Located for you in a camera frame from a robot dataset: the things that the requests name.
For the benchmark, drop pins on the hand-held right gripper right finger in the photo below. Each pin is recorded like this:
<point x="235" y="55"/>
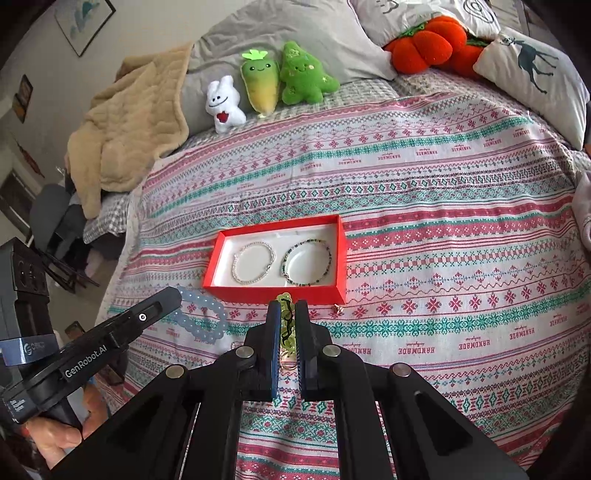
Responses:
<point x="301" y="344"/>

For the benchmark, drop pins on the red cardboard box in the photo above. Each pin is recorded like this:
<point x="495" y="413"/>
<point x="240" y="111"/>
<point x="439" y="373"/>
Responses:
<point x="272" y="295"/>

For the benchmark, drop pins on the small dark wall posters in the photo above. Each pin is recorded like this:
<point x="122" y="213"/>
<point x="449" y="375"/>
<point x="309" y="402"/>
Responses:
<point x="23" y="97"/>

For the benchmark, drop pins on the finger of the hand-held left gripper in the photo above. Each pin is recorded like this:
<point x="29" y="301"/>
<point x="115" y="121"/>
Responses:
<point x="152" y="311"/>

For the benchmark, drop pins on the beige quilted blanket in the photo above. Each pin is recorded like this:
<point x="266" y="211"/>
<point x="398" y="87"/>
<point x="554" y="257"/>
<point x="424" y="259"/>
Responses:
<point x="129" y="129"/>

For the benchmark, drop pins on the grey checkered bed sheet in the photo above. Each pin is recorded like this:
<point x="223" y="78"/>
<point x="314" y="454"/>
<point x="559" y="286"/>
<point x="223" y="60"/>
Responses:
<point x="108" y="217"/>

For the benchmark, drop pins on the red green patterned blanket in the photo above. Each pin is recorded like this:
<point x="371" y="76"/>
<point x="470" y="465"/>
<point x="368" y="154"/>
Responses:
<point x="438" y="230"/>

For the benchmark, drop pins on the white cloth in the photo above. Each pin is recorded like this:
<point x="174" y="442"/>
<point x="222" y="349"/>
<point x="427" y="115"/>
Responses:
<point x="584" y="207"/>

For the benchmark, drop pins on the yellow green carrot plush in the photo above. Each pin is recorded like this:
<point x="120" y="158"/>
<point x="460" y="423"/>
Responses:
<point x="261" y="83"/>

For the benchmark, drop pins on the person's left hand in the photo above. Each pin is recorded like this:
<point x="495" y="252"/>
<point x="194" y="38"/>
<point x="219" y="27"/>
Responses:
<point x="51" y="438"/>

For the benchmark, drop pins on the orange pumpkin plush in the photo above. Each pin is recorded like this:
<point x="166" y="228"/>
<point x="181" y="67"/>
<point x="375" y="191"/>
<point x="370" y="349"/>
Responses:
<point x="429" y="44"/>

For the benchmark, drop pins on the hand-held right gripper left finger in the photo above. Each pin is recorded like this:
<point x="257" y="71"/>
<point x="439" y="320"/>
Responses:
<point x="275" y="344"/>

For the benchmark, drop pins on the small dark jewellery piece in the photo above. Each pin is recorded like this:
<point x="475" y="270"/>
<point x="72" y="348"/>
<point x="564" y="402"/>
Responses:
<point x="339" y="308"/>

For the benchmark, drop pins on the gold rings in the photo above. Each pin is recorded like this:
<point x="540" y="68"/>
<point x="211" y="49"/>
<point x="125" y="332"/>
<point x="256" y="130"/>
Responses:
<point x="288" y="362"/>

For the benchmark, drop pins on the white pillow with spiral print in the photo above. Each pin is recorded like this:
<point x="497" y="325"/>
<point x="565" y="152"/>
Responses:
<point x="471" y="14"/>

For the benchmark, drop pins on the grey pillow with line print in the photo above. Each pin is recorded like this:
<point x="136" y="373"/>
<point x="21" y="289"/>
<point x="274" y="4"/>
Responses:
<point x="392" y="14"/>

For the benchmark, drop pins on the framed wall picture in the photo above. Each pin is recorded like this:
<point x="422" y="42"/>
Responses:
<point x="85" y="23"/>

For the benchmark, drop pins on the white deer print pillow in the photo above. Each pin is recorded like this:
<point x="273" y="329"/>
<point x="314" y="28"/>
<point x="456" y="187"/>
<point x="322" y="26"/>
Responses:
<point x="531" y="69"/>

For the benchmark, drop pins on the white bunny plush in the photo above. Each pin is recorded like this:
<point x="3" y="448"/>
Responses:
<point x="224" y="106"/>

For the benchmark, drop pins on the black chair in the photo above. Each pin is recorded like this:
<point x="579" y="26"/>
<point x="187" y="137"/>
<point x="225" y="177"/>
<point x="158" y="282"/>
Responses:
<point x="55" y="217"/>

